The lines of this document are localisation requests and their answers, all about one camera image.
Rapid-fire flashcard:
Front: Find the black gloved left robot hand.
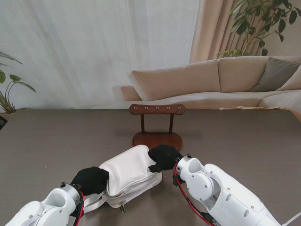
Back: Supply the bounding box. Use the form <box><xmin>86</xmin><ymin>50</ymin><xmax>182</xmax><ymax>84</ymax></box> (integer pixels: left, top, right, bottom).
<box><xmin>71</xmin><ymin>166</ymin><xmax>110</xmax><ymax>196</ymax></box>

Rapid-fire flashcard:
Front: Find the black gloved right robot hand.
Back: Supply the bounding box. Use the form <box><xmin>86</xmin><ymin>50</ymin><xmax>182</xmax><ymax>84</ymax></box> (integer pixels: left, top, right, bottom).
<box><xmin>147</xmin><ymin>144</ymin><xmax>183</xmax><ymax>172</ymax></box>

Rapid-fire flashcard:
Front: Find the cream white zipper bag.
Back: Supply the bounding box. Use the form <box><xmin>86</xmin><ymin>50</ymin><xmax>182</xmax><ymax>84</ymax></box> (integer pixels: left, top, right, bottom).
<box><xmin>83</xmin><ymin>145</ymin><xmax>163</xmax><ymax>214</ymax></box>

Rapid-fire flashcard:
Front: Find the beige sofa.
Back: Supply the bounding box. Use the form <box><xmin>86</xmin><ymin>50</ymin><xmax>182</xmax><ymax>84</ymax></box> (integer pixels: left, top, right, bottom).
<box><xmin>121</xmin><ymin>56</ymin><xmax>301</xmax><ymax>113</ymax></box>

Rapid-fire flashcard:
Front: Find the broad-leaf green houseplant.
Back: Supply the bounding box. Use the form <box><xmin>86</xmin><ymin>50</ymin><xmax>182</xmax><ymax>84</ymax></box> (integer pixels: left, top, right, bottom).
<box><xmin>0</xmin><ymin>51</ymin><xmax>36</xmax><ymax>113</ymax></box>

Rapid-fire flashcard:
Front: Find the white sheer curtain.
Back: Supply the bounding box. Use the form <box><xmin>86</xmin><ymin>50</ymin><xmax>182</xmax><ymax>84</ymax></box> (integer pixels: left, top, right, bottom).
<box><xmin>0</xmin><ymin>0</ymin><xmax>200</xmax><ymax>110</ymax></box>

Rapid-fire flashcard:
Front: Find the beige pleated curtain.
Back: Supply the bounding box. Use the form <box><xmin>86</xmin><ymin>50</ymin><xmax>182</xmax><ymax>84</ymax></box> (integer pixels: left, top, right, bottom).
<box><xmin>189</xmin><ymin>0</ymin><xmax>301</xmax><ymax>64</ymax></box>

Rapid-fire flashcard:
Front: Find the grey sofa cushion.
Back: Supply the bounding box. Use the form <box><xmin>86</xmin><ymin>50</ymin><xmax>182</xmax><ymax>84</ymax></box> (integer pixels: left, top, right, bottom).
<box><xmin>250</xmin><ymin>56</ymin><xmax>301</xmax><ymax>92</ymax></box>

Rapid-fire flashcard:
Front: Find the white zip tie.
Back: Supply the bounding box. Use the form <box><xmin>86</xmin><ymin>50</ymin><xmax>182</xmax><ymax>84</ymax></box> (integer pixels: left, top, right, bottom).
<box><xmin>283</xmin><ymin>212</ymin><xmax>301</xmax><ymax>226</ymax></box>

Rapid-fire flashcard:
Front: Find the beige sofa cushion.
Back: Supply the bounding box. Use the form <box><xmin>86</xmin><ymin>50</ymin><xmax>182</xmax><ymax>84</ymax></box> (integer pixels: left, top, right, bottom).
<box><xmin>276</xmin><ymin>70</ymin><xmax>301</xmax><ymax>92</ymax></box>

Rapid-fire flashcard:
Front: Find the tall dark-leaf houseplant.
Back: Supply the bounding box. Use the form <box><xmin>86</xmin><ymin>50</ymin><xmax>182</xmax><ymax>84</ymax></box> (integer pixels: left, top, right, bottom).
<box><xmin>217</xmin><ymin>0</ymin><xmax>301</xmax><ymax>58</ymax></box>

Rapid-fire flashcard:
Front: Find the brown wooden necklace stand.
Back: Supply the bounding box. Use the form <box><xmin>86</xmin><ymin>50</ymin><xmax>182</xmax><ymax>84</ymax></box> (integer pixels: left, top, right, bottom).
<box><xmin>129</xmin><ymin>104</ymin><xmax>186</xmax><ymax>152</ymax></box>

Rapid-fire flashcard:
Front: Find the red left arm cable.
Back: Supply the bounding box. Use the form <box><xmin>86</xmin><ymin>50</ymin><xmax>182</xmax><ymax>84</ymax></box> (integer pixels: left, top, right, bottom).
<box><xmin>74</xmin><ymin>190</ymin><xmax>86</xmax><ymax>226</ymax></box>

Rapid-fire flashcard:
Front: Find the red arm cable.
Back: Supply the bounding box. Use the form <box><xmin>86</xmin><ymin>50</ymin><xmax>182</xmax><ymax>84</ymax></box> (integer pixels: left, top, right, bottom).
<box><xmin>74</xmin><ymin>190</ymin><xmax>86</xmax><ymax>226</ymax></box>
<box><xmin>174</xmin><ymin>168</ymin><xmax>216</xmax><ymax>226</ymax></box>

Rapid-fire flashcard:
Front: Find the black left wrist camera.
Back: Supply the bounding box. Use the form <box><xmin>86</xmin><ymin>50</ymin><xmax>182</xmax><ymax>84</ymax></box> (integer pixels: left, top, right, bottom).
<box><xmin>70</xmin><ymin>205</ymin><xmax>84</xmax><ymax>219</ymax></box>

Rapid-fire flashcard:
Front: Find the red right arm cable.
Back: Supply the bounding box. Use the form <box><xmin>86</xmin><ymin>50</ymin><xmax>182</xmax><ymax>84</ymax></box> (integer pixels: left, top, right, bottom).
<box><xmin>174</xmin><ymin>168</ymin><xmax>216</xmax><ymax>226</ymax></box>

